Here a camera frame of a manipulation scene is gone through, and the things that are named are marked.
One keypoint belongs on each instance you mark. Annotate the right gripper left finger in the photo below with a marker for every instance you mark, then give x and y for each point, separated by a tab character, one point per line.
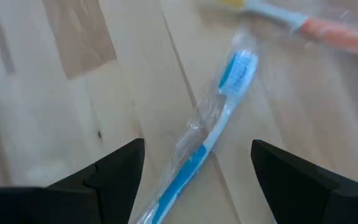
73	202

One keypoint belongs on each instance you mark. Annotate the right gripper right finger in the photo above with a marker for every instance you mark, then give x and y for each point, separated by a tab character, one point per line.
306	199

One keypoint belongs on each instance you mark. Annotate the blue white toothbrush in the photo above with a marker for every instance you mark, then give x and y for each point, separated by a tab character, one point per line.
179	183

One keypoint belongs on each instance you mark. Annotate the orange white wrapped toothbrush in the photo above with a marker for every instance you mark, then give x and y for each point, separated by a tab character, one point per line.
337	34

